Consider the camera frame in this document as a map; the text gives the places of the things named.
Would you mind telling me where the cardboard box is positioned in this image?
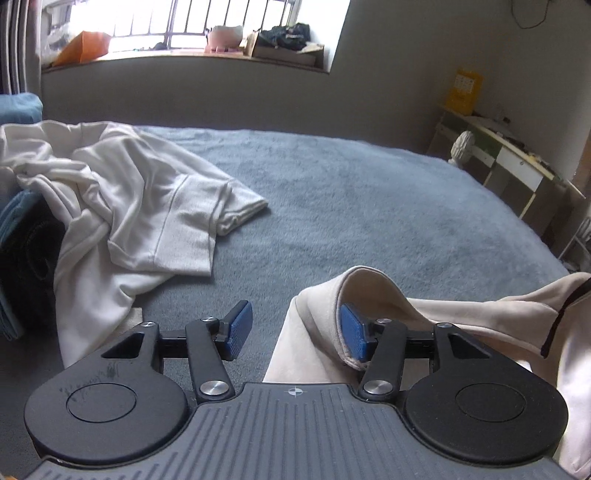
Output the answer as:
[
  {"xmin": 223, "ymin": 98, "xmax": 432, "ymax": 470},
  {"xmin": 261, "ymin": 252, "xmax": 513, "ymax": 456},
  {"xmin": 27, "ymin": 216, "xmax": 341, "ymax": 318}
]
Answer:
[{"xmin": 245, "ymin": 30, "xmax": 325, "ymax": 68}]

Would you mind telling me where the white sweatshirt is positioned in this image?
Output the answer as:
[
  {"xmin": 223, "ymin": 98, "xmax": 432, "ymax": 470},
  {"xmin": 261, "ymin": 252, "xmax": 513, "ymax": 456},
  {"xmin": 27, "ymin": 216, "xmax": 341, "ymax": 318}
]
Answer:
[{"xmin": 0, "ymin": 120, "xmax": 269, "ymax": 370}]

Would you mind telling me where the black garment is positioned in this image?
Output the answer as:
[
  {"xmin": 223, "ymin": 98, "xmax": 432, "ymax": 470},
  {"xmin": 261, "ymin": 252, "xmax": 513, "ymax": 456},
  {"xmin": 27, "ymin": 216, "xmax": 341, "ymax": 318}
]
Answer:
[{"xmin": 0, "ymin": 217, "xmax": 65, "ymax": 333}]

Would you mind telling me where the wooden desk with drawers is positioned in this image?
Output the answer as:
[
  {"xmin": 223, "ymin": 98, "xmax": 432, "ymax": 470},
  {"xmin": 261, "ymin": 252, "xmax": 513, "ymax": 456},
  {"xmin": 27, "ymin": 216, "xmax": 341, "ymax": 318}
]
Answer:
[{"xmin": 425, "ymin": 105, "xmax": 585, "ymax": 241}]

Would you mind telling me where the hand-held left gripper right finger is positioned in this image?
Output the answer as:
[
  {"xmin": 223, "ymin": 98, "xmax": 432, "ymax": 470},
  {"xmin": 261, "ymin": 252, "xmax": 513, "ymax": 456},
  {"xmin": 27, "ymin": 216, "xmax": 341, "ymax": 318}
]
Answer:
[{"xmin": 339, "ymin": 302, "xmax": 493, "ymax": 409}]

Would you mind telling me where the grey curtain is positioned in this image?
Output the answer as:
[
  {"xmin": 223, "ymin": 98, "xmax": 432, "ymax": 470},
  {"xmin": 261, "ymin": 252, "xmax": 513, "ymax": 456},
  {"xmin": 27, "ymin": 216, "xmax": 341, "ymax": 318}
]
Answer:
[{"xmin": 0, "ymin": 0, "xmax": 47, "ymax": 95}]

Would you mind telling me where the wooden window sill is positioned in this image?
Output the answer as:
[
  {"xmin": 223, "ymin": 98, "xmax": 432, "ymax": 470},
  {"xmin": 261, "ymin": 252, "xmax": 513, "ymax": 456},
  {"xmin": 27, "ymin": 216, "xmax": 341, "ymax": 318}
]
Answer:
[{"xmin": 41, "ymin": 48, "xmax": 331, "ymax": 75}]

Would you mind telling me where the orange bag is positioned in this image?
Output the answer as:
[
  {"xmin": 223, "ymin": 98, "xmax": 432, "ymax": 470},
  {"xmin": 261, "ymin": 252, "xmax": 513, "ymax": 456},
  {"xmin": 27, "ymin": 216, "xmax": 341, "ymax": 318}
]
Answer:
[{"xmin": 51, "ymin": 31, "xmax": 114, "ymax": 66}]

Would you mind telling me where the beige zip jacket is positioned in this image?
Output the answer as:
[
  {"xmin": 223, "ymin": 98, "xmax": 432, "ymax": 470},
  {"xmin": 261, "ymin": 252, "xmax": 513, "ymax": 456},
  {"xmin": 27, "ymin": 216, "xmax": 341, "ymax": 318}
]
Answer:
[{"xmin": 263, "ymin": 265, "xmax": 591, "ymax": 480}]

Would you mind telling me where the teal pillow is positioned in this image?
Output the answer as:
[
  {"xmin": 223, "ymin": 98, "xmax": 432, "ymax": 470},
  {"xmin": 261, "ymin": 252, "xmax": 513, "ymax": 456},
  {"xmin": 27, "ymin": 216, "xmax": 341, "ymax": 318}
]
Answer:
[{"xmin": 0, "ymin": 92, "xmax": 44, "ymax": 125}]

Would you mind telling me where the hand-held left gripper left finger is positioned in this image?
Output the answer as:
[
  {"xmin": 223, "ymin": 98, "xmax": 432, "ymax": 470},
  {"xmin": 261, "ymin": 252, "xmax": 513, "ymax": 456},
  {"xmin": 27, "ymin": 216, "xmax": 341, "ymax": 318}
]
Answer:
[{"xmin": 100, "ymin": 300, "xmax": 254, "ymax": 409}]

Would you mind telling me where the pink and white pot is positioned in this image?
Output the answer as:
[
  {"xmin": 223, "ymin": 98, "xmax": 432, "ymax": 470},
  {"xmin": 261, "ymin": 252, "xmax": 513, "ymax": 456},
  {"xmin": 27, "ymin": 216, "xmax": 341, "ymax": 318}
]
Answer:
[{"xmin": 205, "ymin": 25, "xmax": 244, "ymax": 54}]

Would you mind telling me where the white plastic bag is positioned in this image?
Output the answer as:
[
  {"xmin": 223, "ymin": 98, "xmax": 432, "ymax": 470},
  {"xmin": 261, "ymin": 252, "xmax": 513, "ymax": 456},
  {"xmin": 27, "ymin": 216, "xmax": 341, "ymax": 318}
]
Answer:
[{"xmin": 41, "ymin": 25, "xmax": 75, "ymax": 63}]

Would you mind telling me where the grey-blue bed blanket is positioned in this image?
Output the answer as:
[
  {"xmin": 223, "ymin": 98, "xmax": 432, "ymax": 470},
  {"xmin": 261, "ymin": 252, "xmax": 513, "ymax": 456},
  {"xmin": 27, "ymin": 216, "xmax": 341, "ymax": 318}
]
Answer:
[{"xmin": 0, "ymin": 124, "xmax": 572, "ymax": 462}]

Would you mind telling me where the dark clothes bundle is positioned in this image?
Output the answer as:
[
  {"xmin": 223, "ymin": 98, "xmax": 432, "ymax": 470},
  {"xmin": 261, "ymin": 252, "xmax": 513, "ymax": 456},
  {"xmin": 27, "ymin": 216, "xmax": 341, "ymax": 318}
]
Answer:
[{"xmin": 259, "ymin": 24, "xmax": 311, "ymax": 51}]

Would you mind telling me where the yellow box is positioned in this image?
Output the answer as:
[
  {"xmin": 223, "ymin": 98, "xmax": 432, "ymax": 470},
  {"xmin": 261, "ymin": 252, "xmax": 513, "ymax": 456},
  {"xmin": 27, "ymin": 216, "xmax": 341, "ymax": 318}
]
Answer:
[{"xmin": 444, "ymin": 69, "xmax": 485, "ymax": 116}]

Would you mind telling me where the window security grille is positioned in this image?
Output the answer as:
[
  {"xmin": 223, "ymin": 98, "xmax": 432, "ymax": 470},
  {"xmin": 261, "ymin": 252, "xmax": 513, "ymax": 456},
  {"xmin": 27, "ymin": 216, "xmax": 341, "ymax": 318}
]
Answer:
[{"xmin": 46, "ymin": 0, "xmax": 296, "ymax": 49}]

